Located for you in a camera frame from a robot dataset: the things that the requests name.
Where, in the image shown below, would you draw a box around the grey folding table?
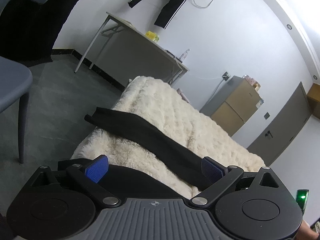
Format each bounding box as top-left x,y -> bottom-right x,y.
74,12 -> 189,86

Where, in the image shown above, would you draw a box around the black and blue garment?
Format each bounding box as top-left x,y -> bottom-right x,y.
57,106 -> 253,201

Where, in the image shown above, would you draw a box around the clear pump bottle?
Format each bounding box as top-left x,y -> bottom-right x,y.
179,49 -> 190,62

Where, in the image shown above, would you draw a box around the cream fluffy blanket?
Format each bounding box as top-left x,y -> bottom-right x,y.
72,76 -> 265,199

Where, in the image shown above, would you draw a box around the grey plastic chair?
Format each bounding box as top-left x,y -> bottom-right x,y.
0,0 -> 48,163

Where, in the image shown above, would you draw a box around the wall light switch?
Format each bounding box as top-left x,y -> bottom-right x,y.
264,112 -> 270,120

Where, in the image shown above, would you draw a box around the items on fridge top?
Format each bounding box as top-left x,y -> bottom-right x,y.
242,74 -> 261,91

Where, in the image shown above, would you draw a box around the yellow box on table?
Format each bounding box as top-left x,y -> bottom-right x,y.
145,31 -> 159,43

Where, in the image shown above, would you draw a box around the brown wooden cabinet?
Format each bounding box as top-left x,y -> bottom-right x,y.
307,83 -> 320,119

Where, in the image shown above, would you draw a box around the grey door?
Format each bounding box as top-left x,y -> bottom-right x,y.
247,83 -> 311,166

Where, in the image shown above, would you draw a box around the wall power socket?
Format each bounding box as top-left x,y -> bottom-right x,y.
222,72 -> 230,81

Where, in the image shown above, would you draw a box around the operator hand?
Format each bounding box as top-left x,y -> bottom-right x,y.
294,220 -> 319,240

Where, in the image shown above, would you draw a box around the gold two-door fridge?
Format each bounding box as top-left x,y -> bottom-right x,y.
200,76 -> 264,137

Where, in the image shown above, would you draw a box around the green indicator light device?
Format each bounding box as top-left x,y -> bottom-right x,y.
296,189 -> 309,214

